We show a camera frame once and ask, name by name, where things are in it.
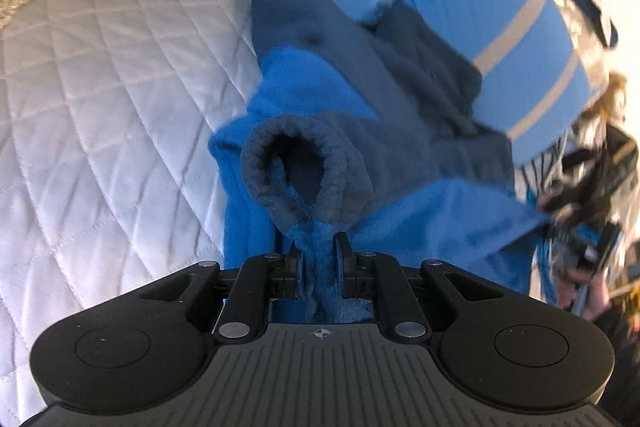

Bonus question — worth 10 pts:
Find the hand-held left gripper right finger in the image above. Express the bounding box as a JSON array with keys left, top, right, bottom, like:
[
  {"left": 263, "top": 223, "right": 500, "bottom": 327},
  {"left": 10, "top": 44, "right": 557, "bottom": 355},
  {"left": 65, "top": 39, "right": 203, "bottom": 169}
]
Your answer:
[{"left": 336, "top": 233, "right": 507, "bottom": 342}]

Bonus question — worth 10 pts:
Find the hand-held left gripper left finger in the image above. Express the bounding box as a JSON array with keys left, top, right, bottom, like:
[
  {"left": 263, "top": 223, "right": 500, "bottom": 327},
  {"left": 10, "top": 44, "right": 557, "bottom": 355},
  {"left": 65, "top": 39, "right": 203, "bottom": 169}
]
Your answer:
[{"left": 137, "top": 251, "right": 304, "bottom": 342}]

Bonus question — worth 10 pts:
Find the blue fleece jacket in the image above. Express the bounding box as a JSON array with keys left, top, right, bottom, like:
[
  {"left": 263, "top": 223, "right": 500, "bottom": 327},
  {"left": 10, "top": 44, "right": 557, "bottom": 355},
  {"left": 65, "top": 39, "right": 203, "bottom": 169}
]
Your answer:
[{"left": 207, "top": 0, "right": 553, "bottom": 325}]

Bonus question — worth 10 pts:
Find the black bag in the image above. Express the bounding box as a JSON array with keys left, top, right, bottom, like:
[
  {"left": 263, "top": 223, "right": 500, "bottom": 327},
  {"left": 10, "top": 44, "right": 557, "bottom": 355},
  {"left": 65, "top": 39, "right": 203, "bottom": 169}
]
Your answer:
[{"left": 540, "top": 122, "right": 640, "bottom": 228}]

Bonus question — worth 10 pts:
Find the brown teddy bear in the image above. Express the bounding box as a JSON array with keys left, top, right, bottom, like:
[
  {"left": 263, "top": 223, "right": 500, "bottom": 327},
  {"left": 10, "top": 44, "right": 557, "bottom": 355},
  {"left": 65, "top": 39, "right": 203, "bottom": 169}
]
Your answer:
[{"left": 580, "top": 72, "right": 630, "bottom": 130}]

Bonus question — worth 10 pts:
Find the white quilted bedspread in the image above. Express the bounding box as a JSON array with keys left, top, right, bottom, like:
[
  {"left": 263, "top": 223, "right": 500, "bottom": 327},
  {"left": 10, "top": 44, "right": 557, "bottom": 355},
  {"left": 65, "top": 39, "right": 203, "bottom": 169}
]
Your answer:
[{"left": 0, "top": 0, "right": 271, "bottom": 427}]

